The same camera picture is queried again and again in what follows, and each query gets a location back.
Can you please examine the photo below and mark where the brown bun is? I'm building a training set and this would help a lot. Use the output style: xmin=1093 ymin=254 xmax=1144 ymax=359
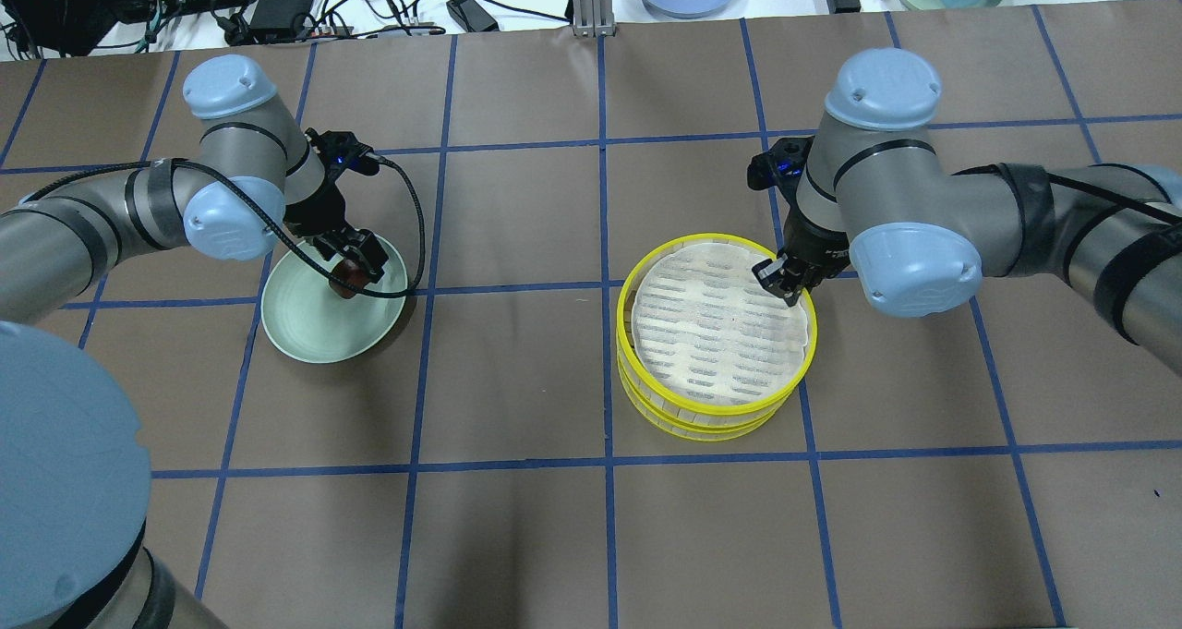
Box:
xmin=330 ymin=259 xmax=370 ymax=299

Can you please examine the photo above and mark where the yellow rimmed steamer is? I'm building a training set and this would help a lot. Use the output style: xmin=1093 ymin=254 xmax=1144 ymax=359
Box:
xmin=615 ymin=233 xmax=816 ymax=413
xmin=615 ymin=352 xmax=814 ymax=442

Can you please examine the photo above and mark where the aluminium frame post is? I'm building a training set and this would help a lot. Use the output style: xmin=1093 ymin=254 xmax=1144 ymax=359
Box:
xmin=569 ymin=0 xmax=617 ymax=37

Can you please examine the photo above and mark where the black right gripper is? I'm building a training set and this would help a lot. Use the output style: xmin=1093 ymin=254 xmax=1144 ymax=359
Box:
xmin=752 ymin=209 xmax=851 ymax=309

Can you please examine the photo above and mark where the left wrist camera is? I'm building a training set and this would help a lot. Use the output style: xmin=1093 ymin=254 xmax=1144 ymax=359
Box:
xmin=305 ymin=127 xmax=381 ymax=180

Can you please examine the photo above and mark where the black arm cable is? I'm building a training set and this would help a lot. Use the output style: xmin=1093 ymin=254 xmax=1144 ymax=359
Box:
xmin=17 ymin=153 xmax=428 ymax=299

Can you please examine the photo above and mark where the pale green plate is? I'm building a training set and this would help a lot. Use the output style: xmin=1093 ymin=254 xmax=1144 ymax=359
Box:
xmin=260 ymin=253 xmax=408 ymax=364

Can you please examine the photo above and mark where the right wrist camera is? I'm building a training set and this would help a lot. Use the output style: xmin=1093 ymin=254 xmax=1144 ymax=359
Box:
xmin=746 ymin=136 xmax=814 ymax=192

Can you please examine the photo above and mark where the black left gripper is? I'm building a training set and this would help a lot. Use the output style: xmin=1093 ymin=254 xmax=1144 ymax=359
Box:
xmin=282 ymin=186 xmax=389 ymax=286

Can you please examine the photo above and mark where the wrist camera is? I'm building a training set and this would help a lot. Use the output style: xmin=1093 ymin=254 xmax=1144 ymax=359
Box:
xmin=305 ymin=127 xmax=381 ymax=180
xmin=746 ymin=136 xmax=814 ymax=192

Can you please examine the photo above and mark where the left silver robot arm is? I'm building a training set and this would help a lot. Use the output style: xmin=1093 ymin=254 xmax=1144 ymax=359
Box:
xmin=4 ymin=54 xmax=388 ymax=628

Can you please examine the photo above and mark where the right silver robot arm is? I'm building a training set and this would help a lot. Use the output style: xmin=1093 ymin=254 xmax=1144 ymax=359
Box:
xmin=747 ymin=48 xmax=1181 ymax=371

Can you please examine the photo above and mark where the black power adapter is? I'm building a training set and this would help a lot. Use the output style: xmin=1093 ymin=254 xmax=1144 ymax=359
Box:
xmin=248 ymin=0 xmax=313 ymax=44

